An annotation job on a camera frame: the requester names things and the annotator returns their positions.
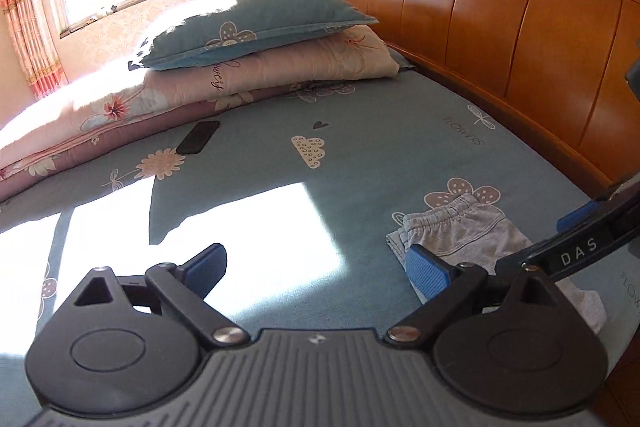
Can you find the wooden bed frame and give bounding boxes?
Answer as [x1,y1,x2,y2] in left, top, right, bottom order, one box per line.
[347,0,639,195]

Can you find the teal floral bed sheet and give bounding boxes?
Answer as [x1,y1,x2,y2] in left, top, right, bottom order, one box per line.
[0,68,640,427]

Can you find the pink floral folded quilt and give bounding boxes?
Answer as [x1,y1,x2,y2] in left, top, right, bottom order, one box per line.
[1,26,399,199]

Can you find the teal floral pillow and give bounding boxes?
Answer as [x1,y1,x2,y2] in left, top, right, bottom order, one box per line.
[128,0,378,72]

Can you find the grey sweatpants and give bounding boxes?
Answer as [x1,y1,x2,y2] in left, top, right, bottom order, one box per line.
[384,192,609,335]

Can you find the red striped window curtain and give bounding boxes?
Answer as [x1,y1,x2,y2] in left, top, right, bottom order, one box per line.
[1,0,67,100]

